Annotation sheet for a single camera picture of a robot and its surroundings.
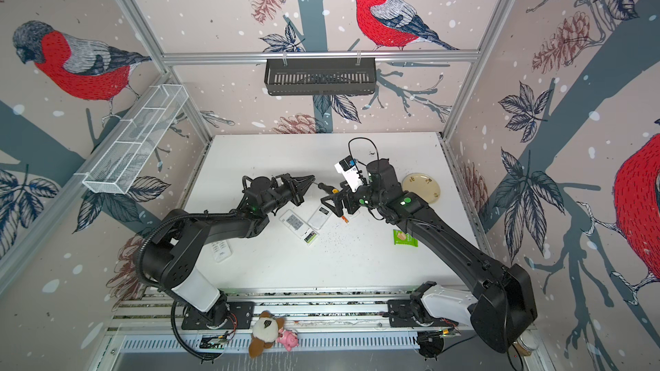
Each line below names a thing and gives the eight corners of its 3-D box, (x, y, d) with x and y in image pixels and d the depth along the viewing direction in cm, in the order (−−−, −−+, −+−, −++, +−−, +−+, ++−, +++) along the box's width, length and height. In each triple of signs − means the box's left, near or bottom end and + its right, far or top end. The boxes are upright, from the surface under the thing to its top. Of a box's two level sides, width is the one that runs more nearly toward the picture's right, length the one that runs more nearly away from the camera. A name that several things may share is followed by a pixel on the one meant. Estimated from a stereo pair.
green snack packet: (393, 244, 91) (394, 240, 89) (393, 233, 94) (394, 229, 91) (416, 247, 90) (418, 243, 88) (415, 236, 93) (417, 232, 90)
